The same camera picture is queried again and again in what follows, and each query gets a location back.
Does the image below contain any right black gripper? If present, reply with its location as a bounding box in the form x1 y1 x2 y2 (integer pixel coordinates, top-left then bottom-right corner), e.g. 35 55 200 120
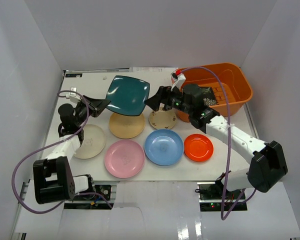
144 84 193 116

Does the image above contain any teal square plate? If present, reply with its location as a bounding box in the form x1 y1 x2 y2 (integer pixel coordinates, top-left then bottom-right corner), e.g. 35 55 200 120
105 75 150 117

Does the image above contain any black floral square plate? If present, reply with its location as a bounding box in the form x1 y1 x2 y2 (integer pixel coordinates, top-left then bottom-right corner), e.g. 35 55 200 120
200 86 218 106

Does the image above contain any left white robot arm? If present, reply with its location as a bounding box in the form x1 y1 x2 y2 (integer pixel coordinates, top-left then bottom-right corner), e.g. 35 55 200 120
32 95 111 204

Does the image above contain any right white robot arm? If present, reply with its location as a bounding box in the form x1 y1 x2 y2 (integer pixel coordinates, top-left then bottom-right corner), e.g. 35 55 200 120
144 84 288 200

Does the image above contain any orange plastic bin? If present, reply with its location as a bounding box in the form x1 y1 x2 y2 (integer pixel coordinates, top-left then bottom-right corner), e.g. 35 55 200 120
182 62 253 117

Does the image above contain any small beige patterned plate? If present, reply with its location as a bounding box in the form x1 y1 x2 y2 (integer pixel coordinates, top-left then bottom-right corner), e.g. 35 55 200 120
148 107 177 130

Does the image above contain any yellow round plate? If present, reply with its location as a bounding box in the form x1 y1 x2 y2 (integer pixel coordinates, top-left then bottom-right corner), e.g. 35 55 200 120
108 113 146 139

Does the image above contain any cream round plate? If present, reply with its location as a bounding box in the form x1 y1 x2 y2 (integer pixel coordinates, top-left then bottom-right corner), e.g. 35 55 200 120
74 124 106 160

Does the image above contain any blue round plate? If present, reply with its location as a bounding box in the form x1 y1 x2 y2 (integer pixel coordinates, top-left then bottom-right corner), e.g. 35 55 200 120
144 129 184 166

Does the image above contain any black label sticker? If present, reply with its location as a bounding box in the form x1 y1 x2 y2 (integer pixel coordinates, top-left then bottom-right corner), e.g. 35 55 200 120
64 73 83 78

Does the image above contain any white paper sheet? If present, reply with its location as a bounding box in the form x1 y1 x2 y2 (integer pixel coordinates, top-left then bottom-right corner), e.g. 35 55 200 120
129 67 177 74

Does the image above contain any small orange round plate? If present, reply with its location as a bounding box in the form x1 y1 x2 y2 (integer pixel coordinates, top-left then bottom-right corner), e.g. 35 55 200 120
184 134 214 163

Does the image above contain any pink round plate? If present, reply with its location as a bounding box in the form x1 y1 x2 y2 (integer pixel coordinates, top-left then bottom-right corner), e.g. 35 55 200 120
104 139 146 179

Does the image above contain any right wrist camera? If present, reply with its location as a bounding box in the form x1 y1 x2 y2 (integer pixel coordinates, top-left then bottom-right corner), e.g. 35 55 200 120
171 69 186 90

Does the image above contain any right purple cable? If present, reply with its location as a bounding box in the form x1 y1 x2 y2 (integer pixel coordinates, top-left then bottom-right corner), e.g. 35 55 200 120
179 66 256 221

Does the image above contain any purple cable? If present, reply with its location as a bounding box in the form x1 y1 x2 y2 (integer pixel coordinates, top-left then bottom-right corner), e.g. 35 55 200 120
179 66 256 221
11 90 114 214

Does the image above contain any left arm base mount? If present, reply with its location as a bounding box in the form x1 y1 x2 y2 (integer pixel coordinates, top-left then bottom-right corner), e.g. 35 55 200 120
72 183 112 202

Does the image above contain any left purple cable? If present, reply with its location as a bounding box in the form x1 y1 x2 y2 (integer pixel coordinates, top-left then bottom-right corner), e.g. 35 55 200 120
11 90 114 214

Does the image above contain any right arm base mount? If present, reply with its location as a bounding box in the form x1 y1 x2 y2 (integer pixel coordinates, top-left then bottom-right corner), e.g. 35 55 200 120
194 173 242 213

